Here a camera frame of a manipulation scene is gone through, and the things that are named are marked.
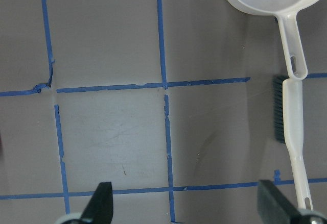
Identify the white plastic dustpan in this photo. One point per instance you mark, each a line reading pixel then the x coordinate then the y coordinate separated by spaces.
pixel 285 11

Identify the white brush with dark bristles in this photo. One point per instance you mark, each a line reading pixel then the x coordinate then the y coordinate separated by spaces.
pixel 288 129

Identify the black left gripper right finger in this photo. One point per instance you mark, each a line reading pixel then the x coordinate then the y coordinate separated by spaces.
pixel 274 207

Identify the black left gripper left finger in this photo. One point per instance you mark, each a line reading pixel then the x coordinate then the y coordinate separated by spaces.
pixel 100 207

